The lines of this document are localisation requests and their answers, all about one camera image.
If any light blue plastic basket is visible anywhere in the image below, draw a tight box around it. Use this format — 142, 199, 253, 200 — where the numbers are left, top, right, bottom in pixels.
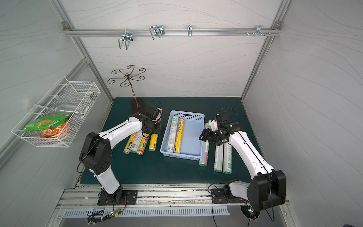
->
160, 110, 205, 161

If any yellow wrap roll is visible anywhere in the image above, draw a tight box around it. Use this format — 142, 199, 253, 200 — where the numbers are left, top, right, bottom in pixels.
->
123, 132, 138, 154
136, 133, 149, 156
148, 108, 163, 151
174, 118, 185, 153

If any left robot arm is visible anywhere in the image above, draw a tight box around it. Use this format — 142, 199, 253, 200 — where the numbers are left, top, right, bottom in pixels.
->
79, 108, 162, 195

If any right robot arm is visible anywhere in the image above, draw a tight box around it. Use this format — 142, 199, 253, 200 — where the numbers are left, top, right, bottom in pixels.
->
199, 120, 286, 211

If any brown metal hook stand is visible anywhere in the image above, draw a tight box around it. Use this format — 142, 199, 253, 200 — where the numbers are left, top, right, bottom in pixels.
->
107, 65, 148, 115

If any green table mat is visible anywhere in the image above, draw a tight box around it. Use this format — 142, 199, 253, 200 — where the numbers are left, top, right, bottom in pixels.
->
111, 97, 259, 185

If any double metal hook left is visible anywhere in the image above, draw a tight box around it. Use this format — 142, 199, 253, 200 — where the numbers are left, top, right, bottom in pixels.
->
118, 30, 133, 50

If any double metal hook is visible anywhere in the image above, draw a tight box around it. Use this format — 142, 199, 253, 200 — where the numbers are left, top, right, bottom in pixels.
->
118, 30, 133, 50
149, 25, 165, 40

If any double metal hook middle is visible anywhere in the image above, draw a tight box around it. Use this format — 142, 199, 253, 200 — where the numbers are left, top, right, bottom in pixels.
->
149, 25, 165, 40

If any orange snack bag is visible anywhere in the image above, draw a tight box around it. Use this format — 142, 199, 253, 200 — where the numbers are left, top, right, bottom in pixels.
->
39, 122, 71, 139

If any green snack bag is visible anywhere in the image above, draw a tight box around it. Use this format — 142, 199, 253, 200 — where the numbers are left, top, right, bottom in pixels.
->
23, 113, 71, 132

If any single metal hook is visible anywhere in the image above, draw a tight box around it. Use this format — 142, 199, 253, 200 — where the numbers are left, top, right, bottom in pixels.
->
187, 25, 193, 37

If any metal hook right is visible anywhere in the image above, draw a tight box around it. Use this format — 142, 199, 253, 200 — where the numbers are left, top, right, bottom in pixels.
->
246, 26, 271, 37

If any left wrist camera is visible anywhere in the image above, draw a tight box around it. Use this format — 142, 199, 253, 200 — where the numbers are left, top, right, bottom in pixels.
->
148, 106, 161, 122

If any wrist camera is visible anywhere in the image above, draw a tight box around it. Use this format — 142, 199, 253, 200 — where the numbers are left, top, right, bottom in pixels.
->
148, 106, 161, 122
208, 112, 232, 131

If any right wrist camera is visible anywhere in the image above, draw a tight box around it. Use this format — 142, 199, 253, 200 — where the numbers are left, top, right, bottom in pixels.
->
208, 112, 232, 131

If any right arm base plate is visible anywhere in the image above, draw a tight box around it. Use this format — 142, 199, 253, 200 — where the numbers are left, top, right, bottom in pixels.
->
208, 188, 249, 204

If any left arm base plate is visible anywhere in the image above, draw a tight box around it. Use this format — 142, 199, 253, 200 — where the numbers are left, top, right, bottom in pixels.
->
97, 190, 139, 206

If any white vented cable duct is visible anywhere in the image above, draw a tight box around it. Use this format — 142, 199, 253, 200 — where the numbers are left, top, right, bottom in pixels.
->
63, 206, 230, 218

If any right base cable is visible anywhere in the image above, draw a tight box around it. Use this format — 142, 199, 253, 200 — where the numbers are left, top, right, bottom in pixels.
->
207, 183, 220, 227

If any white wire wall basket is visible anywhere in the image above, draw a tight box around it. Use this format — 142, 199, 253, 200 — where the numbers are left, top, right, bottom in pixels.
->
11, 76, 100, 148

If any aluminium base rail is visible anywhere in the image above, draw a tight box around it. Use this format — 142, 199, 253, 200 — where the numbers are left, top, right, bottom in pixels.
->
56, 183, 290, 209

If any left base cable bundle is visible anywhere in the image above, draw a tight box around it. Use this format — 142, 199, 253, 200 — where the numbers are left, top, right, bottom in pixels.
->
86, 195, 128, 225

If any aluminium top rail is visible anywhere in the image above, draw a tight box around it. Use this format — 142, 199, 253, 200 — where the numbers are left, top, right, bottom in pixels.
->
63, 27, 282, 38

